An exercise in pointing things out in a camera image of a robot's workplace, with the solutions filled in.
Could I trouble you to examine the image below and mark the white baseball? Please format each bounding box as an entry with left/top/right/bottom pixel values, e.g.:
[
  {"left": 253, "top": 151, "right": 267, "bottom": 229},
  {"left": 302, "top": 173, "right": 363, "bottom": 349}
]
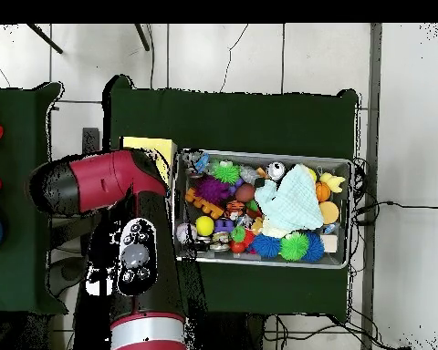
[{"left": 175, "top": 221, "right": 198, "bottom": 245}]

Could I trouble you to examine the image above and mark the mint green knitted cloth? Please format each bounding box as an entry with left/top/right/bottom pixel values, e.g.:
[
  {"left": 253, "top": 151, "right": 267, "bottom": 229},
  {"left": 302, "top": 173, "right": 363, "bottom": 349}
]
[{"left": 254, "top": 163, "right": 326, "bottom": 233}]

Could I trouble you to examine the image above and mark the clear shallow bin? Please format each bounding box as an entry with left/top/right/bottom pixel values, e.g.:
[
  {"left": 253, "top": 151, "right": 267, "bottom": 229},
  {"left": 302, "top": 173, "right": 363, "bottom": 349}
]
[{"left": 169, "top": 150, "right": 355, "bottom": 271}]

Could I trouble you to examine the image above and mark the purple spiky ball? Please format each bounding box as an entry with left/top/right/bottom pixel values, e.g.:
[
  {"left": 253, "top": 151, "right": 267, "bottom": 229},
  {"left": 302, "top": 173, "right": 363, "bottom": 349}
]
[{"left": 196, "top": 176, "right": 234, "bottom": 205}]

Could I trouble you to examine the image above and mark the orange plastic grid block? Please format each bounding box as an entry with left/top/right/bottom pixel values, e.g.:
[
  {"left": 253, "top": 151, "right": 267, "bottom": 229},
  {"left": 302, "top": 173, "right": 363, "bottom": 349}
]
[{"left": 183, "top": 187, "right": 225, "bottom": 221}]

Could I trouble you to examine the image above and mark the green spiky ball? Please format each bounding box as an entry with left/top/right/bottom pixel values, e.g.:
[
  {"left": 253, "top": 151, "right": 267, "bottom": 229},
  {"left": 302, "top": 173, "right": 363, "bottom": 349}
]
[{"left": 211, "top": 160, "right": 242, "bottom": 186}]

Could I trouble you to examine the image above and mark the yellow smiley face ball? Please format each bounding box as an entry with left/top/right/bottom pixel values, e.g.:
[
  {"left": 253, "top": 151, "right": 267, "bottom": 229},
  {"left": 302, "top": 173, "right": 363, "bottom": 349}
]
[{"left": 194, "top": 215, "right": 216, "bottom": 238}]

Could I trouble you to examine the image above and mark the crushed plastic water bottle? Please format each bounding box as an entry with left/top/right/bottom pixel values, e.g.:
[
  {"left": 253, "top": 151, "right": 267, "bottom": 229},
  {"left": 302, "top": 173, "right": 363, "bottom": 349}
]
[{"left": 178, "top": 151, "right": 211, "bottom": 176}]

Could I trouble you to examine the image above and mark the large blue spiky ball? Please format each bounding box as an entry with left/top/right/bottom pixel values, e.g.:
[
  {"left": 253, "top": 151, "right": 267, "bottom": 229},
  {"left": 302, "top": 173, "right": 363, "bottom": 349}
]
[{"left": 251, "top": 232, "right": 283, "bottom": 262}]

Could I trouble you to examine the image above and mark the dark green table cloth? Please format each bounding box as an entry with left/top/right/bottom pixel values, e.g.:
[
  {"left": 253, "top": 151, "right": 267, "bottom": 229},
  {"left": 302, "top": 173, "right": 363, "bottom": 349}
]
[{"left": 100, "top": 74, "right": 360, "bottom": 324}]

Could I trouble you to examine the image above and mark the green fuzzy monster toy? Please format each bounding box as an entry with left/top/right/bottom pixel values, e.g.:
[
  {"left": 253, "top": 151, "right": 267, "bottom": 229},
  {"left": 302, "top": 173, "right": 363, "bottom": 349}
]
[{"left": 279, "top": 232, "right": 311, "bottom": 263}]

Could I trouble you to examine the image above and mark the small orange basketball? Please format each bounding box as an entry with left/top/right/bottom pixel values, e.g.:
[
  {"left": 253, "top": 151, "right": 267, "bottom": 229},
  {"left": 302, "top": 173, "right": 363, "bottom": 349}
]
[{"left": 313, "top": 181, "right": 331, "bottom": 203}]

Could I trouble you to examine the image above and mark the pale orange round sponge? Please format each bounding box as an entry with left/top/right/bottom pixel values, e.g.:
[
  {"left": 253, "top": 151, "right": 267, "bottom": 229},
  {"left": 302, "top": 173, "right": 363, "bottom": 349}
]
[{"left": 318, "top": 201, "right": 340, "bottom": 225}]

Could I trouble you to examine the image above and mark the black tripod leg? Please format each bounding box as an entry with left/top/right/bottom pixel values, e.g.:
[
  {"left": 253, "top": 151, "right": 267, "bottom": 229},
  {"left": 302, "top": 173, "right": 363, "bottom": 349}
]
[
  {"left": 134, "top": 23, "right": 152, "bottom": 53},
  {"left": 25, "top": 23, "right": 65, "bottom": 56}
]

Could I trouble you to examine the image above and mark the green covered side table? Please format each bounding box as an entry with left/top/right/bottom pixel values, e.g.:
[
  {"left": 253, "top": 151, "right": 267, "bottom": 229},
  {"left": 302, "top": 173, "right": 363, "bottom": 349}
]
[{"left": 0, "top": 82, "right": 67, "bottom": 316}]

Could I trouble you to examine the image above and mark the black cable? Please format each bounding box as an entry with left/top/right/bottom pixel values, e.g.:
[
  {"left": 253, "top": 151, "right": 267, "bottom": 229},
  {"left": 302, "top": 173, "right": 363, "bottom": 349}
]
[{"left": 352, "top": 198, "right": 438, "bottom": 220}]

